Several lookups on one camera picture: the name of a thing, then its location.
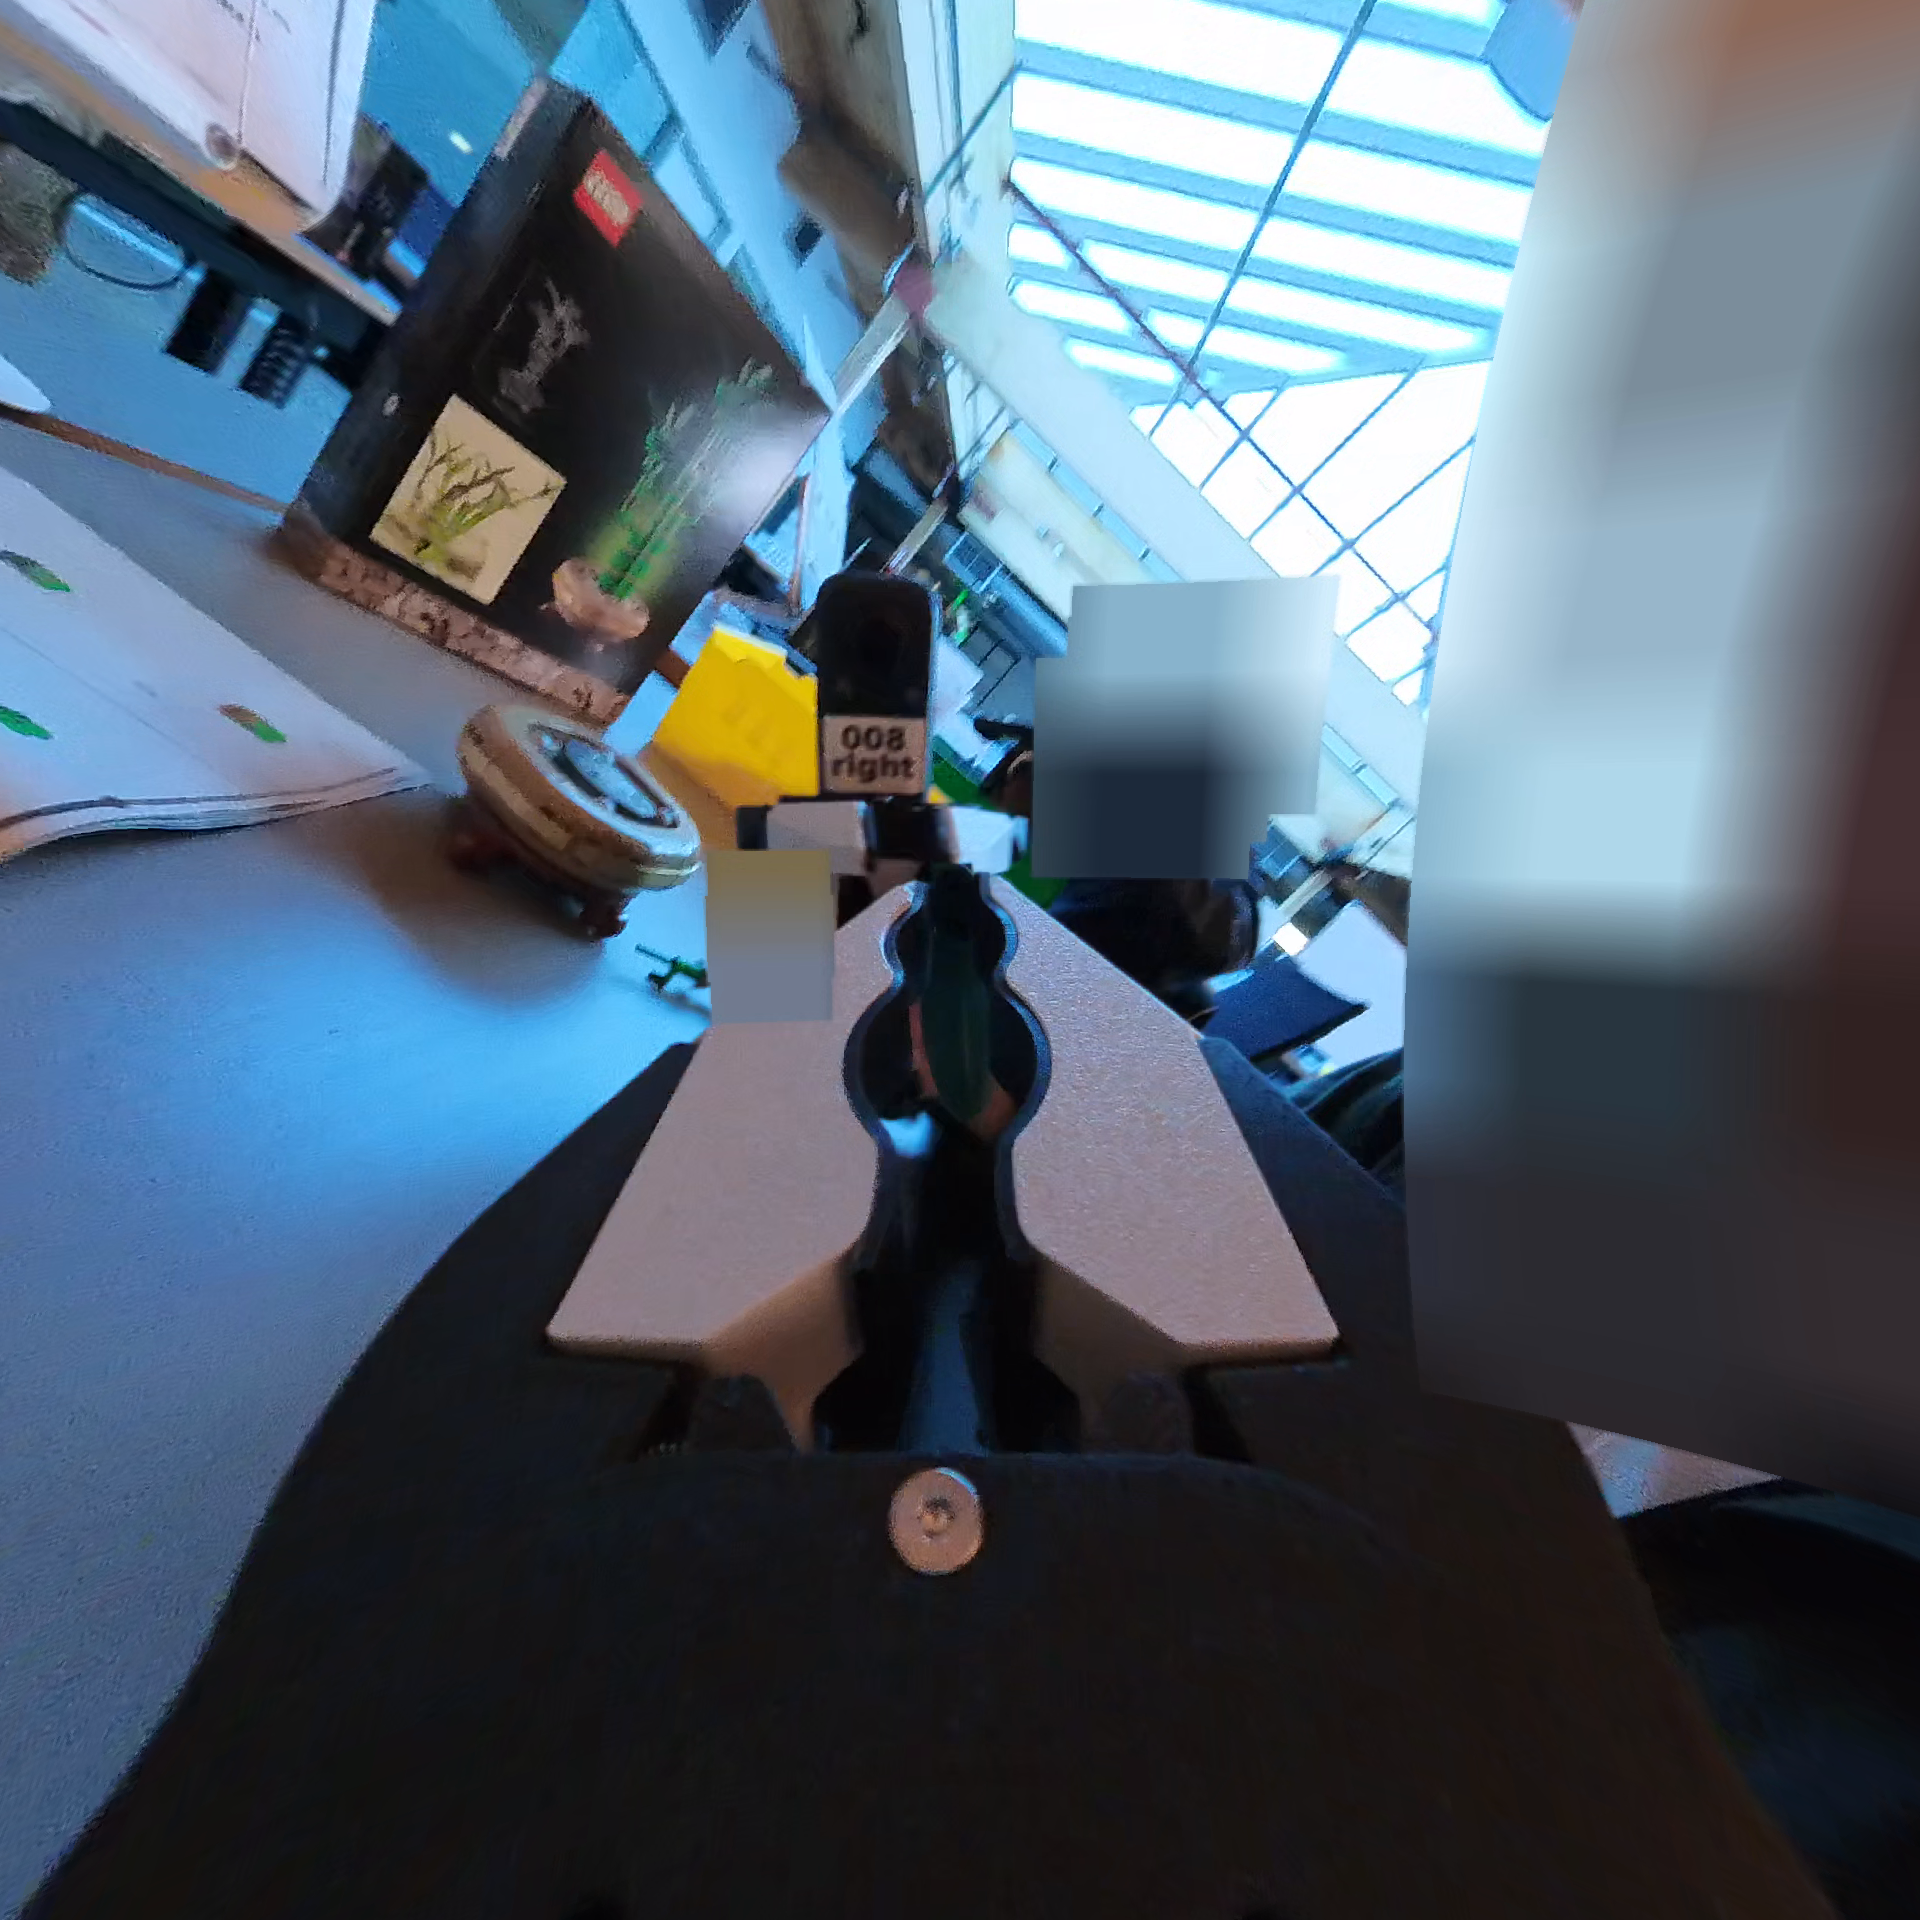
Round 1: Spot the yellow plastic bin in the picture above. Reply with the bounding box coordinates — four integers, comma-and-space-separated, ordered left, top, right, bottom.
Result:
652, 626, 826, 797

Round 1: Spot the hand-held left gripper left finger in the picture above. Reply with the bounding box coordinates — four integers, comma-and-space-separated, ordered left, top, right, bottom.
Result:
545, 881, 928, 1449

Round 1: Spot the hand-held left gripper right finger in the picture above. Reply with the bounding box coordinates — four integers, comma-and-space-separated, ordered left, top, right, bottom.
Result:
979, 881, 1344, 1449

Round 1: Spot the black toy set box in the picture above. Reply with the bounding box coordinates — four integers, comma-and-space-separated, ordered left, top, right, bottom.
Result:
277, 74, 835, 722

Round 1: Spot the round brown toy pot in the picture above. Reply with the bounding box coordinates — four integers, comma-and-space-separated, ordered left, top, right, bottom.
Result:
451, 702, 707, 938

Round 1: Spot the dark green toy leaf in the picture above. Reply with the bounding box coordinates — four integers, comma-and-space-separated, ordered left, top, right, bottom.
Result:
918, 871, 1000, 1126

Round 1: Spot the toy instruction booklet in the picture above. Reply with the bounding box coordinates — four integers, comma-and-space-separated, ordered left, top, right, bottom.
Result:
0, 463, 430, 864

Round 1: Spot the white table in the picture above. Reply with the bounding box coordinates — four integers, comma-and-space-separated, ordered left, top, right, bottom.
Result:
0, 0, 384, 225

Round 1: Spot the grey desk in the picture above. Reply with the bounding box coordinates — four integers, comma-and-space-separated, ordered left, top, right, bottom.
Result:
0, 405, 842, 1906

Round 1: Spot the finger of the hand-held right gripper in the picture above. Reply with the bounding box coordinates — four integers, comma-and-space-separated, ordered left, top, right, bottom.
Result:
769, 803, 876, 879

